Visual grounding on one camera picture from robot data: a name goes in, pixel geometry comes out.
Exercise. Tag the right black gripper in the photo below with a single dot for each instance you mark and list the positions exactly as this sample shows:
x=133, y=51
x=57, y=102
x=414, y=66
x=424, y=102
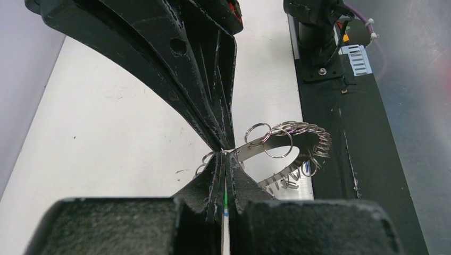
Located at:
x=184, y=51

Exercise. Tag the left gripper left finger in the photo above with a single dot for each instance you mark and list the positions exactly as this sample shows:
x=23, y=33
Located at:
x=189, y=222

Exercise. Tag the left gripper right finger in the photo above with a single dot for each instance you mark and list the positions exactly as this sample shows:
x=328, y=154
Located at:
x=261, y=224

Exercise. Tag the metal disc keyring holder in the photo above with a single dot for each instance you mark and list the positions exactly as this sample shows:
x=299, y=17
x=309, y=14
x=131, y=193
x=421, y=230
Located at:
x=304, y=142

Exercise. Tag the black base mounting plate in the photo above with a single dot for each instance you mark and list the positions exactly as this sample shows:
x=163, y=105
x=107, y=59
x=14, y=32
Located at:
x=363, y=162

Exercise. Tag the right white cable duct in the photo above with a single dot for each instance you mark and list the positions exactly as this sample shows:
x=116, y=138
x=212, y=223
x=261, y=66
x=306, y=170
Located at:
x=358, y=59

